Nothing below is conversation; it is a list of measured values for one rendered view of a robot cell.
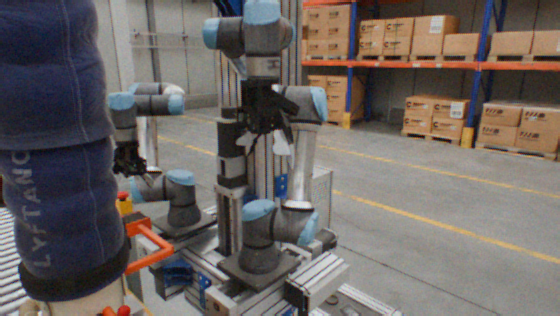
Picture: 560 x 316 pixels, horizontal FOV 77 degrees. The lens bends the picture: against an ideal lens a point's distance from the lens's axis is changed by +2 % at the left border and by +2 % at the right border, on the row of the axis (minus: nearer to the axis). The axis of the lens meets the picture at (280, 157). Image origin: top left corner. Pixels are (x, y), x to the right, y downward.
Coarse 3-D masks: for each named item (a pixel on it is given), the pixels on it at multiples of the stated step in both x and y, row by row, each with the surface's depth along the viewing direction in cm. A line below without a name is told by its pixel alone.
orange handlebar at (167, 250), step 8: (144, 232) 117; (152, 232) 117; (152, 240) 114; (160, 240) 112; (168, 248) 107; (152, 256) 103; (160, 256) 104; (168, 256) 106; (136, 264) 99; (144, 264) 101; (128, 272) 98; (104, 312) 81; (112, 312) 81
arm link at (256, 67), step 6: (246, 60) 73; (252, 60) 72; (258, 60) 71; (264, 60) 71; (270, 60) 72; (276, 60) 73; (246, 66) 74; (252, 66) 72; (258, 66) 72; (264, 66) 72; (270, 66) 72; (276, 66) 72; (246, 72) 74; (252, 72) 72; (258, 72) 72; (264, 72) 72; (270, 72) 72; (276, 72) 73; (252, 78) 74; (258, 78) 73; (264, 78) 73; (270, 78) 73; (276, 78) 75
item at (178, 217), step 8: (176, 208) 151; (184, 208) 152; (192, 208) 154; (168, 216) 154; (176, 216) 151; (184, 216) 152; (192, 216) 153; (200, 216) 158; (168, 224) 154; (176, 224) 152; (184, 224) 152; (192, 224) 154
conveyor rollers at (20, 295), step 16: (0, 208) 285; (0, 224) 263; (0, 240) 237; (0, 256) 221; (16, 256) 220; (0, 272) 202; (16, 272) 206; (0, 288) 189; (16, 288) 191; (0, 304) 180; (16, 304) 178
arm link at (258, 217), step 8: (256, 200) 124; (264, 200) 123; (248, 208) 118; (256, 208) 117; (264, 208) 116; (272, 208) 118; (248, 216) 116; (256, 216) 115; (264, 216) 116; (272, 216) 116; (248, 224) 117; (256, 224) 116; (264, 224) 115; (272, 224) 115; (248, 232) 118; (256, 232) 117; (264, 232) 116; (272, 232) 115; (248, 240) 119; (256, 240) 118; (264, 240) 118; (272, 240) 118
